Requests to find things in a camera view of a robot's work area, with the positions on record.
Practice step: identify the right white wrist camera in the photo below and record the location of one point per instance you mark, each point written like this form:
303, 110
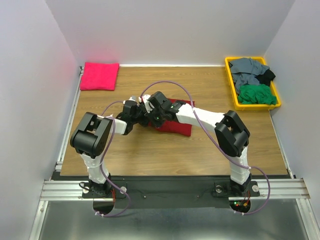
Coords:
145, 99

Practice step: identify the black t shirt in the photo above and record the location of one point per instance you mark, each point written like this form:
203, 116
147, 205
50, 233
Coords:
266, 78

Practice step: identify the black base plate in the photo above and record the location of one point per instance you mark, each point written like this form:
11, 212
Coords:
166, 192

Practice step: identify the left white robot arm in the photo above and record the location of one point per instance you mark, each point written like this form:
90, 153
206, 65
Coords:
93, 136

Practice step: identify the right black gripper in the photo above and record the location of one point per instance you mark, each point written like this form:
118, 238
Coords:
149, 116

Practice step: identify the grey t shirt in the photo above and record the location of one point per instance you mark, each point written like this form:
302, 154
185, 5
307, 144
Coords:
245, 70

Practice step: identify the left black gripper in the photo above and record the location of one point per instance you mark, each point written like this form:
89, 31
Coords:
145, 121

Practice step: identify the green t shirt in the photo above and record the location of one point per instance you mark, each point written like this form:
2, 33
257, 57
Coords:
256, 94

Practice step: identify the aluminium frame rail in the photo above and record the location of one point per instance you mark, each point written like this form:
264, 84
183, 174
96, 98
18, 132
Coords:
276, 214

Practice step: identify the folded pink t shirt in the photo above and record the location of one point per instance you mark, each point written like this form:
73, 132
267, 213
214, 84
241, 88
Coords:
99, 76

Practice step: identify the dark red t shirt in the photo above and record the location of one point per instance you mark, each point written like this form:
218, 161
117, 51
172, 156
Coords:
174, 127

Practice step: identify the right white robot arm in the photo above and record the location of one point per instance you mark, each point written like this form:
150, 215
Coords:
232, 136

